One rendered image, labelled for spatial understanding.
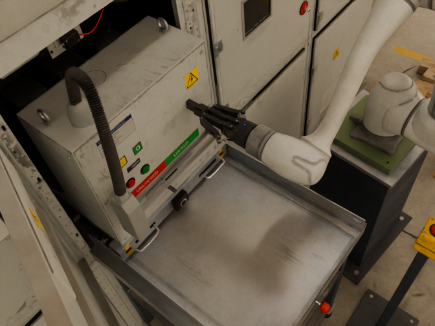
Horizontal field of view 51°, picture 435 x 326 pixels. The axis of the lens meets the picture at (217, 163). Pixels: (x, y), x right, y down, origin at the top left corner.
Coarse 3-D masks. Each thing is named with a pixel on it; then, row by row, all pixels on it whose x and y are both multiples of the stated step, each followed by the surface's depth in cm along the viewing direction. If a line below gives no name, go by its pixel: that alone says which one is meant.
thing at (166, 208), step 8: (224, 144) 165; (216, 152) 163; (224, 152) 168; (208, 160) 161; (200, 168) 159; (208, 168) 164; (192, 176) 157; (200, 176) 161; (184, 184) 155; (192, 184) 159; (176, 192) 154; (168, 200) 152; (160, 208) 150; (168, 208) 154; (152, 216) 149; (160, 216) 152; (128, 240) 144; (136, 240) 146; (112, 248) 144; (120, 248) 143; (120, 256) 143; (128, 256) 147
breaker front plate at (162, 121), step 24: (168, 72) 122; (144, 96) 118; (168, 96) 127; (192, 96) 136; (120, 120) 115; (144, 120) 123; (168, 120) 132; (192, 120) 142; (120, 144) 120; (144, 144) 128; (168, 144) 138; (192, 144) 149; (216, 144) 162; (96, 168) 116; (168, 168) 144; (192, 168) 157; (96, 192) 121; (144, 192) 139; (168, 192) 151; (120, 240) 141
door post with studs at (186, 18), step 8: (176, 0) 130; (184, 0) 132; (192, 0) 135; (176, 8) 136; (184, 8) 134; (192, 8) 136; (176, 16) 138; (184, 16) 136; (192, 16) 138; (176, 24) 141; (184, 24) 137; (192, 24) 140; (192, 32) 142
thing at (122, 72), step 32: (128, 32) 133; (160, 32) 132; (96, 64) 125; (128, 64) 124; (160, 64) 123; (64, 96) 119; (128, 96) 116; (32, 128) 115; (64, 128) 112; (64, 160) 116; (64, 192) 145; (96, 224) 147
